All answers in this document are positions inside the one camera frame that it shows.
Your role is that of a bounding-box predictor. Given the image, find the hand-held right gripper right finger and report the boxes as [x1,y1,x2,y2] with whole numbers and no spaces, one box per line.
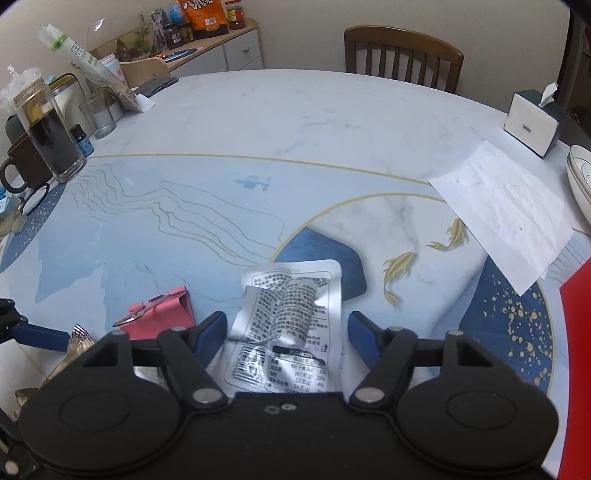
[347,311,490,411]

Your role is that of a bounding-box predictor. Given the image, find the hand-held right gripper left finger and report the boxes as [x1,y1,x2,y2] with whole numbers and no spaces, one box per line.
[83,311,229,411]

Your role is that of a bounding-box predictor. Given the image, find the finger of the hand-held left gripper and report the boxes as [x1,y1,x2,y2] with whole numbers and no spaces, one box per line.
[0,299,71,354]

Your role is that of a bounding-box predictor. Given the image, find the gold and silver snack wrapper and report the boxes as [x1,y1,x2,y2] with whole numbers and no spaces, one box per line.
[15,323,96,408]

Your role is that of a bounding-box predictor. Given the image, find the pink binder clip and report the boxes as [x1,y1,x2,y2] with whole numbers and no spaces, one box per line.
[113,286,195,342]

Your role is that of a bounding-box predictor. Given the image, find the silver printed foil packet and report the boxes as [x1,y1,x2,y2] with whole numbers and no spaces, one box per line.
[225,261,343,396]

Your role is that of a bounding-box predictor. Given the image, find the red cardboard box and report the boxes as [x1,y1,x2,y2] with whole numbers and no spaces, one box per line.
[539,258,591,480]

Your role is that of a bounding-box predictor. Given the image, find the printed marble desktop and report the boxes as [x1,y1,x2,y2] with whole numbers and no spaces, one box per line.
[0,69,591,480]

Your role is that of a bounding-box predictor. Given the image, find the black-rimmed eyeglasses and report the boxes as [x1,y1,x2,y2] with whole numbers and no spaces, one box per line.
[17,183,51,216]

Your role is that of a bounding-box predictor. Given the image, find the brown mug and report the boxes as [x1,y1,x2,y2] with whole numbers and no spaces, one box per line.
[0,138,52,195]

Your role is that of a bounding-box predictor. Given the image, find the white paper sheet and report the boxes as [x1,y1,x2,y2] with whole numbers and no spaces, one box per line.
[428,140,576,296]

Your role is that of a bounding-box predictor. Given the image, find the small blue bottle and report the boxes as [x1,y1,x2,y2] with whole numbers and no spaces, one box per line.
[71,124,96,158]

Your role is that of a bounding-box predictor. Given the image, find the tall glass jar dark liquid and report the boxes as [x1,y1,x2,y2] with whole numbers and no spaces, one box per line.
[13,76,87,184]

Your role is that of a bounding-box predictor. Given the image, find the clear drinking glass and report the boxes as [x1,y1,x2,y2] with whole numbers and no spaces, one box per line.
[78,93,117,140]

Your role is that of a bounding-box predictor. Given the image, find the dark grey cloth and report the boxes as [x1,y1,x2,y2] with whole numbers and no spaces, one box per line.
[136,75,180,96]

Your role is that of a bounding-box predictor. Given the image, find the white and green tissue box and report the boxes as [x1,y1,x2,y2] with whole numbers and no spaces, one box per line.
[503,83,567,158]

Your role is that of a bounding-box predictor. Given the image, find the stack of white plates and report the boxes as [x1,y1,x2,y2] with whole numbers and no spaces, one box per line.
[566,144,591,209]

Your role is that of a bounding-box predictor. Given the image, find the light wooden chair back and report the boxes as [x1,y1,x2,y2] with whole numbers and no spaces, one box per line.
[117,58,170,89]

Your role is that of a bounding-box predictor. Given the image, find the clear plastic food bag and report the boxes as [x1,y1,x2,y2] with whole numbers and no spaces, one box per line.
[39,25,145,112]

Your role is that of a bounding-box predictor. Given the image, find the white cabinet with wooden top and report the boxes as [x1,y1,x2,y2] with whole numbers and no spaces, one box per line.
[164,18,265,78]

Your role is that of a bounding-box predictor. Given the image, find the brown wooden chair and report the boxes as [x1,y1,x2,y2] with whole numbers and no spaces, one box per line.
[344,25,465,94]

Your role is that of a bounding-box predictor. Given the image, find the orange snack bag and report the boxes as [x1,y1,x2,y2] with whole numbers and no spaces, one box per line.
[178,0,230,40]

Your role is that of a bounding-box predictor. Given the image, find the red-lidded jar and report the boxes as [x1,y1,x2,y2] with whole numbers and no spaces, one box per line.
[224,0,246,31]

